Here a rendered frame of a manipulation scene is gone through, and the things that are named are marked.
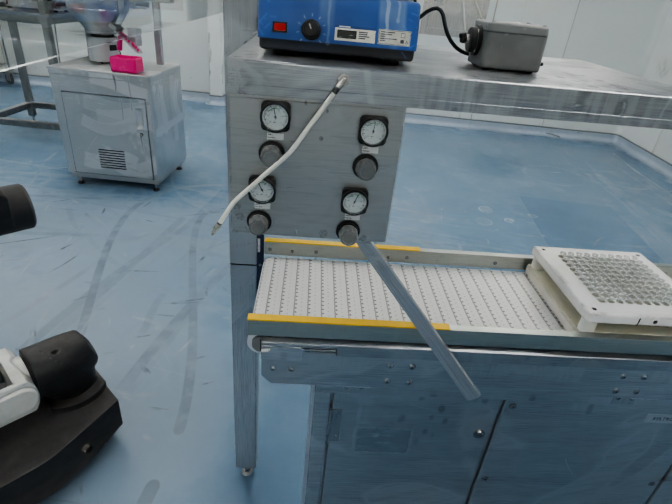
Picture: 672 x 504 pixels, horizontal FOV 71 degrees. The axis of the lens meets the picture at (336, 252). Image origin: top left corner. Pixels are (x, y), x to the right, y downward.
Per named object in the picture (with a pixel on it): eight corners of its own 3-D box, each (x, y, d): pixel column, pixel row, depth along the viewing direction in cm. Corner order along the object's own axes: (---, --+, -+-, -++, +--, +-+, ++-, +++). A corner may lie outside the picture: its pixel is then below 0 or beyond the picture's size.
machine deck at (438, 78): (226, 92, 56) (225, 57, 54) (261, 53, 89) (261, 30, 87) (714, 133, 60) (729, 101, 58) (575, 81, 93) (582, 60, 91)
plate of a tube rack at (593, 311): (586, 323, 82) (590, 313, 80) (530, 253, 103) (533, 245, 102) (718, 330, 83) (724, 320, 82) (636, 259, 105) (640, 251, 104)
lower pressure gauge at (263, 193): (247, 203, 62) (246, 176, 60) (248, 199, 63) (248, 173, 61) (275, 205, 62) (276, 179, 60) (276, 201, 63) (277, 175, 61)
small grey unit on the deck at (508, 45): (459, 68, 64) (469, 17, 61) (447, 60, 70) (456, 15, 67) (544, 75, 65) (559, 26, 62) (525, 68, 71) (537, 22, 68)
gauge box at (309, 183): (230, 233, 65) (226, 85, 56) (241, 203, 74) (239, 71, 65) (386, 243, 67) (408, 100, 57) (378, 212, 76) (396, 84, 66)
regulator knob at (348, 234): (335, 248, 64) (338, 220, 62) (334, 240, 66) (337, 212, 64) (359, 250, 64) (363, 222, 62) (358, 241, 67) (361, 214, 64)
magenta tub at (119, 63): (110, 71, 282) (108, 56, 278) (119, 69, 293) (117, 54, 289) (136, 74, 282) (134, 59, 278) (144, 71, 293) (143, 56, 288)
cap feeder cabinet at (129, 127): (68, 185, 317) (44, 66, 280) (108, 159, 367) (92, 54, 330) (161, 194, 317) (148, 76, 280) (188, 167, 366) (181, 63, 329)
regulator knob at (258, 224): (244, 238, 63) (244, 208, 61) (247, 230, 65) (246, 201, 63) (269, 240, 63) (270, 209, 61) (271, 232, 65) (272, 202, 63)
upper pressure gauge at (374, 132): (357, 146, 58) (360, 116, 57) (356, 143, 60) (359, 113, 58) (386, 148, 59) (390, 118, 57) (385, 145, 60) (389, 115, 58)
